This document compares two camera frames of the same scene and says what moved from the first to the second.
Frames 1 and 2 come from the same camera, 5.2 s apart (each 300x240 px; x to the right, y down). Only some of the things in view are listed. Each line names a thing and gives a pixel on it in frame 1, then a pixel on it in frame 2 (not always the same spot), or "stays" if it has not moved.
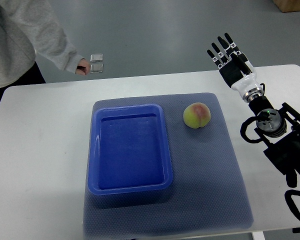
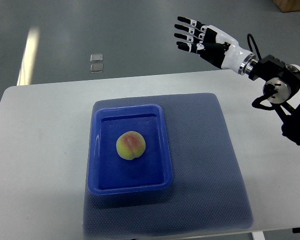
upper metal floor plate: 97,57 stays
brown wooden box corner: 285,6 stays
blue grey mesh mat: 208,192 stays
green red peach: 196,115 -> 130,144
